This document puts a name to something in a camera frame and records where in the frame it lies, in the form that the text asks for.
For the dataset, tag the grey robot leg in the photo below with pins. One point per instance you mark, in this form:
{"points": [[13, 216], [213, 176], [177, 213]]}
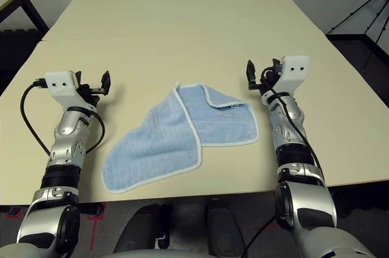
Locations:
{"points": [[225, 227], [139, 227]]}

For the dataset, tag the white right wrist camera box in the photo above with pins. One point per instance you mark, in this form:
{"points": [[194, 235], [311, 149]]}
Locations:
{"points": [[293, 72]]}

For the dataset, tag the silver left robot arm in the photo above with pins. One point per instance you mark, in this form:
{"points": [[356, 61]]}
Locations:
{"points": [[67, 148]]}

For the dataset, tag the grey robot left leg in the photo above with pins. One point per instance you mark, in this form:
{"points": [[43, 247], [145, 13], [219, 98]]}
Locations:
{"points": [[139, 227]]}

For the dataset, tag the black foam floor mat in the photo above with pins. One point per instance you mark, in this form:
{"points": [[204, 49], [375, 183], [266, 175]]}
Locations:
{"points": [[15, 57]]}

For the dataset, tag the grey robot torso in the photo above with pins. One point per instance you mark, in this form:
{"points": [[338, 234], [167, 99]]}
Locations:
{"points": [[158, 254]]}

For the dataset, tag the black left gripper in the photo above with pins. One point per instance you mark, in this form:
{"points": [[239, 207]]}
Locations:
{"points": [[89, 95]]}

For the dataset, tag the light blue towel white trim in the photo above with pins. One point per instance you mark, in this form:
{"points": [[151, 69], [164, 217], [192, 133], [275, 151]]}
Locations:
{"points": [[170, 136]]}

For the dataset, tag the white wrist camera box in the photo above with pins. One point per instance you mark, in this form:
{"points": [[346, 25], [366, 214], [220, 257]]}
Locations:
{"points": [[293, 72], [60, 84]]}

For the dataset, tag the black tripod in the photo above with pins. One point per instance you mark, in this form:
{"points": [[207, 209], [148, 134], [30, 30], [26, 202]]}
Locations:
{"points": [[364, 5]]}

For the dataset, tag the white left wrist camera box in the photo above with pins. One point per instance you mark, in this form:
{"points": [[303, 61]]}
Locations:
{"points": [[60, 84]]}

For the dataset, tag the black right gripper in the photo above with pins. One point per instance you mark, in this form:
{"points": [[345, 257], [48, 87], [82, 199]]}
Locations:
{"points": [[269, 83]]}

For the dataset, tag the grey robot right leg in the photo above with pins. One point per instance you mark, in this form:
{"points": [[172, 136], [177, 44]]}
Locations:
{"points": [[225, 227]]}

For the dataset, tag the black table base foot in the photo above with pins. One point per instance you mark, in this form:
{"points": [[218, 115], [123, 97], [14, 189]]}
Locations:
{"points": [[89, 208]]}

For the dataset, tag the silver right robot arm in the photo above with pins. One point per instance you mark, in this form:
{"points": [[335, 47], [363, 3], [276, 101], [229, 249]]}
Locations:
{"points": [[291, 154]]}

